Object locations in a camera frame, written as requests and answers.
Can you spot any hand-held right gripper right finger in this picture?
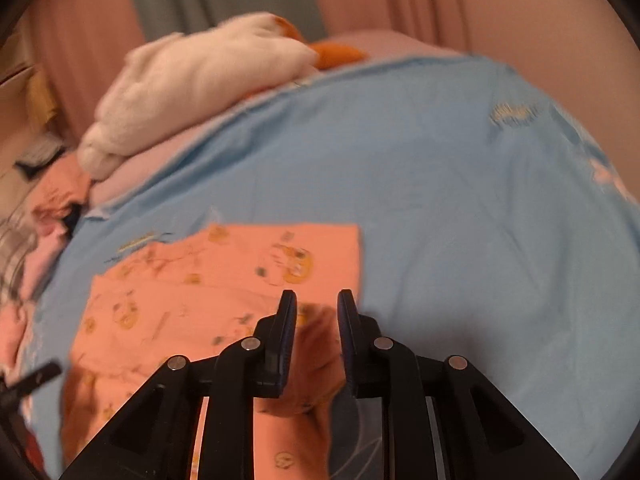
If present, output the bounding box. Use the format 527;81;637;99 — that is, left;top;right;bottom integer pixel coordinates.
337;288;581;480

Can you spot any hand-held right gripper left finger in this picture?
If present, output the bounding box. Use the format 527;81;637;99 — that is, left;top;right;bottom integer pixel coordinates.
59;289;299;480

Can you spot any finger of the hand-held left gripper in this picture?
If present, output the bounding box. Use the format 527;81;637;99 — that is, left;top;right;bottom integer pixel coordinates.
0;362;63;411

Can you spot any orange printed children's garment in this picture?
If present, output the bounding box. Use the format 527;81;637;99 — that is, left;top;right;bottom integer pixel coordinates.
61;224;362;480

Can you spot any light pink cloth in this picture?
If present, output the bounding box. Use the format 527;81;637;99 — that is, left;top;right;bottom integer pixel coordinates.
20;220;71;301

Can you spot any grey plaid cloth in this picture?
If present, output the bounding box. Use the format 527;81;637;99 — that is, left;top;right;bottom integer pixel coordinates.
0;210;42;303

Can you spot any light blue bedsheet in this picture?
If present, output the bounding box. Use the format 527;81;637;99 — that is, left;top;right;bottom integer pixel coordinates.
20;55;640;480

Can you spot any salmon pink crumpled cloth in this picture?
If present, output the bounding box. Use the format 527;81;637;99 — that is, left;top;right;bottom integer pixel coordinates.
31;152;95;223

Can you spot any pale pink blanket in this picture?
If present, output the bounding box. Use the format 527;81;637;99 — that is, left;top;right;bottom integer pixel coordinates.
90;29;473;208

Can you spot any dark striped cloth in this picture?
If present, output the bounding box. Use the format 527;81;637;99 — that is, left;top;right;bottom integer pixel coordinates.
14;134;68;178

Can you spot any white fluffy blanket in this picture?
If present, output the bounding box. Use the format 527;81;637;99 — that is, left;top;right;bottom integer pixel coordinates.
77;12;368;181

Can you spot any yellow folded cloth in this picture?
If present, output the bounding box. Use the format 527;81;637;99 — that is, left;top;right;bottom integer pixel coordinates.
24;67;62;126

